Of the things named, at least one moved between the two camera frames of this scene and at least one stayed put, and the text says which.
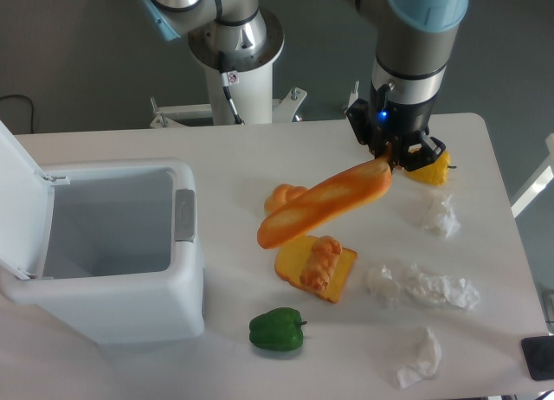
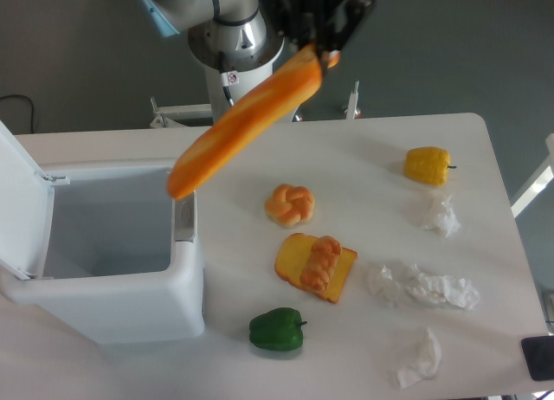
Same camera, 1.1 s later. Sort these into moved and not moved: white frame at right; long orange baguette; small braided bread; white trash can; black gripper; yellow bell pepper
Moved: long orange baguette; black gripper
Not moved: small braided bread; white frame at right; yellow bell pepper; white trash can
